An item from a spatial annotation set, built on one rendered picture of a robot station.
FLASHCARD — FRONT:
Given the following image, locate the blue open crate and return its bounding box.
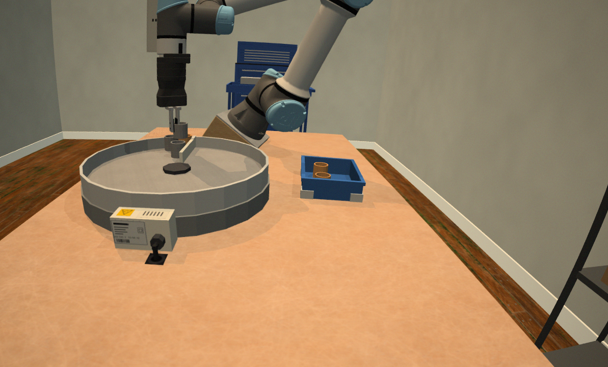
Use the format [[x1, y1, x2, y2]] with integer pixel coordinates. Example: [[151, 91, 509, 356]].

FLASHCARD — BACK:
[[300, 155, 366, 202]]

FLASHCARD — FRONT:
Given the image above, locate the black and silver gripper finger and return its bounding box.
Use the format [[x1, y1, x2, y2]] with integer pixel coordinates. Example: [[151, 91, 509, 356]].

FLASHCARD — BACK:
[[165, 107, 174, 133], [173, 106, 181, 124]]

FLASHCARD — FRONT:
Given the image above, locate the grey metal bushing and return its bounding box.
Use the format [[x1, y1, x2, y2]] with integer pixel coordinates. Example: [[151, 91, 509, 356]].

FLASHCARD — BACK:
[[171, 140, 186, 159], [164, 135, 178, 151], [173, 122, 188, 139]]

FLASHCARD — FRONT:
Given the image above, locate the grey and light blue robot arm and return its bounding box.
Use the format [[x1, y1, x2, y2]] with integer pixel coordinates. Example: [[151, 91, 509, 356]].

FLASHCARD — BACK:
[[156, 0, 373, 140]]

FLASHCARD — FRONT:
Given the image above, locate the bronze bushing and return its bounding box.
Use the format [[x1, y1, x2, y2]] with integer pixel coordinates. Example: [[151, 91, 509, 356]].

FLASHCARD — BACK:
[[178, 134, 192, 144], [313, 162, 328, 178], [315, 172, 331, 179]]

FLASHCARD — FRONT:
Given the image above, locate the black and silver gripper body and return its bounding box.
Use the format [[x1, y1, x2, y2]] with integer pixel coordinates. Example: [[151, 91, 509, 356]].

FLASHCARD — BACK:
[[156, 39, 191, 107]]

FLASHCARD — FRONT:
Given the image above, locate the grey round turning table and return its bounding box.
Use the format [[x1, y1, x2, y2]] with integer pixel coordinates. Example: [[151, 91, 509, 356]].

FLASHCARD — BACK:
[[80, 136, 270, 265]]

